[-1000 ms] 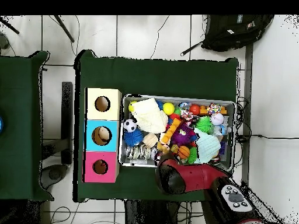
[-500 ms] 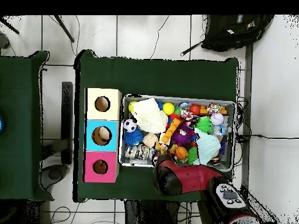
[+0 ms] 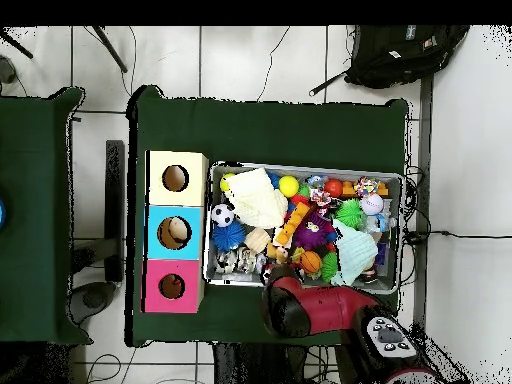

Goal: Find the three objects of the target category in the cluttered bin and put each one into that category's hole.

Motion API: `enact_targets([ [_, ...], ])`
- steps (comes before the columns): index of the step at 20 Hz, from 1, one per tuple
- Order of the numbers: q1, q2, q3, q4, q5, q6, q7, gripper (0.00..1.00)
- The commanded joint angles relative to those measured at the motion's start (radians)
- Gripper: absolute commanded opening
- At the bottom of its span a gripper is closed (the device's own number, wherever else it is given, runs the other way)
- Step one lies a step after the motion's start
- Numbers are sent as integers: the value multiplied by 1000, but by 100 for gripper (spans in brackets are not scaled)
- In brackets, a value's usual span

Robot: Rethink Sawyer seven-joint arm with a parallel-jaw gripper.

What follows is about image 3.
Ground cream waffle cloth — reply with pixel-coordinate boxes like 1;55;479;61
223;166;289;230

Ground mint green waffle cloth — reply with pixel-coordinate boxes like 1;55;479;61
330;218;379;287

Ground wooden box three holes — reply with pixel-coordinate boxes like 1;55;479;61
141;149;210;314

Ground silver mesh bin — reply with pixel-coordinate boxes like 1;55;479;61
203;160;405;295

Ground black white soccer ball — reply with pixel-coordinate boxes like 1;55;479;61
210;202;236;228

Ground blue spiky ball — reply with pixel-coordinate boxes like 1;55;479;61
210;219;247;253

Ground orange toy building block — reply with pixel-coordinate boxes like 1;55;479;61
273;201;311;247

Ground yellow seamed ball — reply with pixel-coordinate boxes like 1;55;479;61
278;174;301;199

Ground purple spiky monster toy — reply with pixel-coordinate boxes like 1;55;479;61
293;211;337;251

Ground orange toy basketball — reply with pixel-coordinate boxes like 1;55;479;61
298;250;323;275

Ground dark green table cloth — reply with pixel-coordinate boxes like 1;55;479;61
0;87;91;345
126;85;409;347

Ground white baseball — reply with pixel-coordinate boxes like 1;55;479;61
360;193;385;216

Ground black upright panel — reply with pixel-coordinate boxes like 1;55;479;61
104;139;126;283

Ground grey oval base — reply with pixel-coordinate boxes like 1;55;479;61
69;280;118;325

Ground black backpack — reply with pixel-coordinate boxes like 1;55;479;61
343;25;471;90

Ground black tripod leg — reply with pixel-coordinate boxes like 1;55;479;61
0;27;34;59
91;25;128;74

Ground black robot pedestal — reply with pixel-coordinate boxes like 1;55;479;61
211;341;345;384

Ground grey metal rail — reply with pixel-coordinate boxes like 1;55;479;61
411;73;435;325

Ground black floor cable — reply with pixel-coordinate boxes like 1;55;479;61
403;229;512;241

